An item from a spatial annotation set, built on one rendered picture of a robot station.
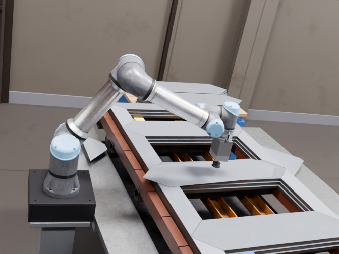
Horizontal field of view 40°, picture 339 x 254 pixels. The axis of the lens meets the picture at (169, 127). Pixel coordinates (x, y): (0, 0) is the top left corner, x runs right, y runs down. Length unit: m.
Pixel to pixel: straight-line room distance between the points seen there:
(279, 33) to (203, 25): 0.88
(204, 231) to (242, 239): 0.15
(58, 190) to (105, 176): 0.43
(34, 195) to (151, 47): 2.95
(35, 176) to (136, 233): 0.51
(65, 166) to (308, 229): 1.02
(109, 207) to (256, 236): 0.68
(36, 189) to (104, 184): 0.39
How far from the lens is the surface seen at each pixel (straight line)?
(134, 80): 1.79
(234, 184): 2.18
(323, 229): 2.05
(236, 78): 4.92
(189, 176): 2.11
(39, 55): 4.57
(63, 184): 1.96
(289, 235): 1.93
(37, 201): 1.96
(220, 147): 2.09
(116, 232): 1.98
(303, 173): 2.72
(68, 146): 1.90
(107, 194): 2.20
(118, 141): 2.37
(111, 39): 4.58
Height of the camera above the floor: 1.89
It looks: 24 degrees down
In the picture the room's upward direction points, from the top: 12 degrees clockwise
